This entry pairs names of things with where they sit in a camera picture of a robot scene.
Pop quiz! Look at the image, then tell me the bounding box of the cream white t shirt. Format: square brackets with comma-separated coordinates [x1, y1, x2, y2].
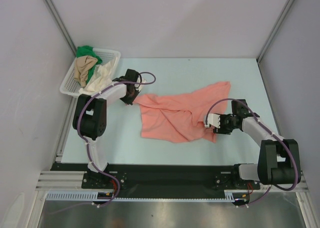
[79, 57, 119, 95]

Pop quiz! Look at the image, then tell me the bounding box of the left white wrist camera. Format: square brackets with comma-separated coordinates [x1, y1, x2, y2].
[134, 77, 147, 92]

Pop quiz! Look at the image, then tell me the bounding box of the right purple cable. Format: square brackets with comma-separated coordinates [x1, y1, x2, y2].
[204, 98, 301, 208]

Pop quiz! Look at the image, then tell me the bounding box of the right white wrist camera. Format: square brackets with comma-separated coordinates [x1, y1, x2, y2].
[203, 113, 221, 129]

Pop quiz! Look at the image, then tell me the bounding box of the green t shirt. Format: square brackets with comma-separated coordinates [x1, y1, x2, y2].
[76, 46, 102, 84]

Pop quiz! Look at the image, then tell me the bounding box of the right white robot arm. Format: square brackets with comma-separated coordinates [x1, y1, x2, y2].
[204, 99, 301, 191]

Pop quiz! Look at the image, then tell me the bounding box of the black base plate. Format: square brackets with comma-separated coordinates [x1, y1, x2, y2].
[49, 162, 293, 200]

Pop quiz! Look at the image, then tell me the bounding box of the white slotted cable duct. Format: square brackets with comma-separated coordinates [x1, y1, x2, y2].
[46, 191, 249, 202]

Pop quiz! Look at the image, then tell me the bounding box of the pink t shirt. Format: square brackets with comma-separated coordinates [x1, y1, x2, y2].
[134, 81, 231, 143]

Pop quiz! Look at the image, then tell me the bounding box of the purple cable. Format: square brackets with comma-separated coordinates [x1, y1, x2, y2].
[48, 72, 157, 215]
[204, 98, 301, 208]

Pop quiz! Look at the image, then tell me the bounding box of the beige t shirt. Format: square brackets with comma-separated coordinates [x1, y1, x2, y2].
[74, 55, 98, 87]

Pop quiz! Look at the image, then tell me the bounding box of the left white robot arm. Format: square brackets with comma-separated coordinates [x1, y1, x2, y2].
[72, 69, 144, 188]

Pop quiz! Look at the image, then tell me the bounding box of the aluminium frame rail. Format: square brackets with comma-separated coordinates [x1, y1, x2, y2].
[35, 171, 309, 192]

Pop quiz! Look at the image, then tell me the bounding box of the right aluminium corner post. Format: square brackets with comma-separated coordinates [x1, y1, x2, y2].
[256, 0, 296, 65]

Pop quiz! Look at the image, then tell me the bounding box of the aluminium corner post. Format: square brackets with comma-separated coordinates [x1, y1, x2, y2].
[43, 0, 77, 55]
[256, 0, 296, 65]

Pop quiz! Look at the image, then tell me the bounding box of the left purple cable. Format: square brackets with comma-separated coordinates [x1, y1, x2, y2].
[48, 72, 157, 215]

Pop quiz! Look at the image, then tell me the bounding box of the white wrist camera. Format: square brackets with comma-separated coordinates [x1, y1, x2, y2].
[203, 113, 221, 129]
[134, 77, 147, 92]

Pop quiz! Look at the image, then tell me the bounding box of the white plastic basket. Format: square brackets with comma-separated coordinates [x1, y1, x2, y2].
[59, 48, 121, 98]

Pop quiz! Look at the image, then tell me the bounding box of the left aluminium corner post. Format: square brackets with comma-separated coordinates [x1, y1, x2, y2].
[43, 0, 77, 55]

